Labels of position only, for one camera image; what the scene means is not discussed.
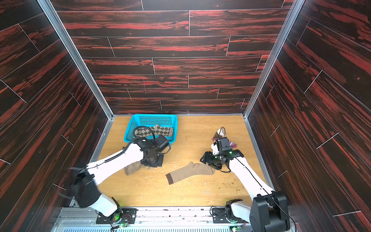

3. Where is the tan ribbed sock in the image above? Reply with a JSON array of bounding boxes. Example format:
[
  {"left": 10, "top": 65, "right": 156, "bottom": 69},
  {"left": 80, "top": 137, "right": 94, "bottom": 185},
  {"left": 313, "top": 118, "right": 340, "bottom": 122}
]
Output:
[
  {"left": 166, "top": 162, "right": 215, "bottom": 185},
  {"left": 124, "top": 161, "right": 143, "bottom": 176}
]

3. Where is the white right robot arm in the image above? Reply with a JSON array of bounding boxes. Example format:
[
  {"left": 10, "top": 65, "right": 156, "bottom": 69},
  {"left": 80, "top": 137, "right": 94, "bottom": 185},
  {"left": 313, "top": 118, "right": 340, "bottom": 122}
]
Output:
[{"left": 200, "top": 137, "right": 290, "bottom": 232}]

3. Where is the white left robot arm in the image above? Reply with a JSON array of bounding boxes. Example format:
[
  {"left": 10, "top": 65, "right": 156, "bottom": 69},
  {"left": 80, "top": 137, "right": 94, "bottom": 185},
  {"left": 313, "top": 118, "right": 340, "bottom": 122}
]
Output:
[{"left": 71, "top": 135, "right": 171, "bottom": 224}]

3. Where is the teal plastic basket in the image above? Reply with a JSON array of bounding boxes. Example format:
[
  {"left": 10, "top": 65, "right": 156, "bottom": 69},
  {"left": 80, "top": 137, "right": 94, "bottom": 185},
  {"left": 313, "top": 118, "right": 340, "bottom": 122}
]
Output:
[{"left": 124, "top": 114, "right": 178, "bottom": 145}]

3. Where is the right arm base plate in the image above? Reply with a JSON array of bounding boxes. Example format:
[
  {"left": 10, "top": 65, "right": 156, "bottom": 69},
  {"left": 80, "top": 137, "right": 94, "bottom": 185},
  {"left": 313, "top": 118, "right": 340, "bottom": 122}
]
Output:
[{"left": 209, "top": 199, "right": 251, "bottom": 224}]

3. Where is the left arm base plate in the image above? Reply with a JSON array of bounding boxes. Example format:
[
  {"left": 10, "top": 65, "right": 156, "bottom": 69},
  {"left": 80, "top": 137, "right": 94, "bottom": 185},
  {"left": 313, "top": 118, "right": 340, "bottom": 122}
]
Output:
[{"left": 96, "top": 197, "right": 138, "bottom": 227}]

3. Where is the aluminium corner frame left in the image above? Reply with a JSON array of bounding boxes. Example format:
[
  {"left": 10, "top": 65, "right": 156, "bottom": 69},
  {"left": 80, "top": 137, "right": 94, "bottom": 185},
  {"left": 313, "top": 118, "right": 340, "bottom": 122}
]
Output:
[{"left": 37, "top": 0, "right": 115, "bottom": 162}]

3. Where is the aluminium corner frame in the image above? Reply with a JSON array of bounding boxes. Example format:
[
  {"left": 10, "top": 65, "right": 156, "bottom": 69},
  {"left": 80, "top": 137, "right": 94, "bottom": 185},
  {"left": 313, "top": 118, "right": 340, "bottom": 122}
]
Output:
[
  {"left": 243, "top": 0, "right": 306, "bottom": 151},
  {"left": 37, "top": 0, "right": 115, "bottom": 162}
]

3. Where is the aluminium corner frame right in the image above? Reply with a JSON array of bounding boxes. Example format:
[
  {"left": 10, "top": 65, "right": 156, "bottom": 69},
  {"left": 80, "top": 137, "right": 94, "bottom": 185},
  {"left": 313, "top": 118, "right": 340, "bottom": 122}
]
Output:
[{"left": 243, "top": 0, "right": 306, "bottom": 151}]

